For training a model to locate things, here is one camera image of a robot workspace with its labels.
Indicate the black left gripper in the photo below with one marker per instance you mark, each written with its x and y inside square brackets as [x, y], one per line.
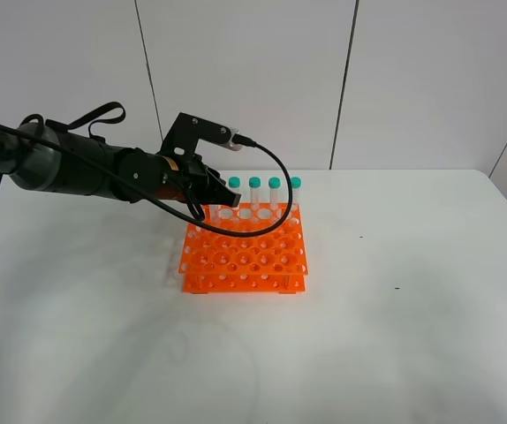
[171, 178]

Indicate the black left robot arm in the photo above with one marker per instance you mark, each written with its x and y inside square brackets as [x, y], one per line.
[45, 160]

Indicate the row tube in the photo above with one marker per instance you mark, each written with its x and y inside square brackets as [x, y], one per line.
[274, 186]
[234, 184]
[254, 187]
[296, 184]

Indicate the orange test tube rack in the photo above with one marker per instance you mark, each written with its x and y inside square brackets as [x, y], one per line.
[273, 262]

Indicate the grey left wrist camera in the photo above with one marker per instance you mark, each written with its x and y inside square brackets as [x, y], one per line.
[187, 131]

